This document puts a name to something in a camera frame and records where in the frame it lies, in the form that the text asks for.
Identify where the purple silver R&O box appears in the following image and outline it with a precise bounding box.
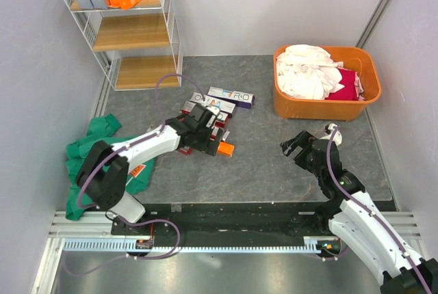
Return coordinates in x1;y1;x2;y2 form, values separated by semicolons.
207;87;255;109

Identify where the red barcode toothpaste box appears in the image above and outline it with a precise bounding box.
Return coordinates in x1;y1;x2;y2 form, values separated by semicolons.
179;115;230;143

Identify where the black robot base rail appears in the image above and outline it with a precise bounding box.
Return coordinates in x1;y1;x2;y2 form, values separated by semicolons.
111;202;340;248

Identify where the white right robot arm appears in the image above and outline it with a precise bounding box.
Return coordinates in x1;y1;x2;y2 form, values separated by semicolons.
280;123;437;293

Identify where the white wire wooden shelf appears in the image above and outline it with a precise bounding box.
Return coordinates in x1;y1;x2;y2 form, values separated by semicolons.
64;0;183;90

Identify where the white cloth in basin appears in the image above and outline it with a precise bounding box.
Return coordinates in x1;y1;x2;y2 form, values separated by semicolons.
276;44;344;100

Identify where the orange plastic basin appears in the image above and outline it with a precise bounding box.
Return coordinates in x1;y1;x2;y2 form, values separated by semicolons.
273;46;381;121

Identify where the orange box with label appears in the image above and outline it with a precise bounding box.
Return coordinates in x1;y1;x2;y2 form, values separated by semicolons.
217;142;235;157

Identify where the red silver R&O box front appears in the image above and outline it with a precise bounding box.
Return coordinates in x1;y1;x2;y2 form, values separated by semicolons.
178;146;192;155

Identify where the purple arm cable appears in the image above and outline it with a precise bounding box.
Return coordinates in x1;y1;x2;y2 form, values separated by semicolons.
324;126;434;294
77;73;206;209

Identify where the aluminium cable duct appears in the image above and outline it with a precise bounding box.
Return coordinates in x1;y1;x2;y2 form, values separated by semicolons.
63;237;341;254

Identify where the red silver r&o box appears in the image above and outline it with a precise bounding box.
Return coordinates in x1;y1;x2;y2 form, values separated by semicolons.
181;101;229;128
178;146;192;155

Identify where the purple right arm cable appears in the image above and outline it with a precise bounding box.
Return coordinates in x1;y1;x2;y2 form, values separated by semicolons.
324;126;434;294

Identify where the red cloth in basin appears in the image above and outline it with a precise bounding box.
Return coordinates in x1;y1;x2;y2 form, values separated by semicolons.
326;68;364;101

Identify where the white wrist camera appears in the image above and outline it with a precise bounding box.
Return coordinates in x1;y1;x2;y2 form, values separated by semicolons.
205;105;220;128
321;123;342;146

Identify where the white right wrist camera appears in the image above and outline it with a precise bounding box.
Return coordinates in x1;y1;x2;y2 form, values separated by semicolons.
321;123;342;146

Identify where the green cloth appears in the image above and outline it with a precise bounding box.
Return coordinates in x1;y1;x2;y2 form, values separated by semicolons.
64;113;157;222

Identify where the purple silver toothpaste box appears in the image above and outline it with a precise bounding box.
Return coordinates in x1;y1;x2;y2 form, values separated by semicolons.
190;92;236;118

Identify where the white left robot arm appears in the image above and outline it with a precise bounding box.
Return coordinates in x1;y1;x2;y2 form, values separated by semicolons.
76;103;222;235

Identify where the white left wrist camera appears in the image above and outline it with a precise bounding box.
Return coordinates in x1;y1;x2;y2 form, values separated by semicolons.
205;105;220;128

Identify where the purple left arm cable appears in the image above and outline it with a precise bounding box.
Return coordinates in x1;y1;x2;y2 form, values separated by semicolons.
77;73;206;209

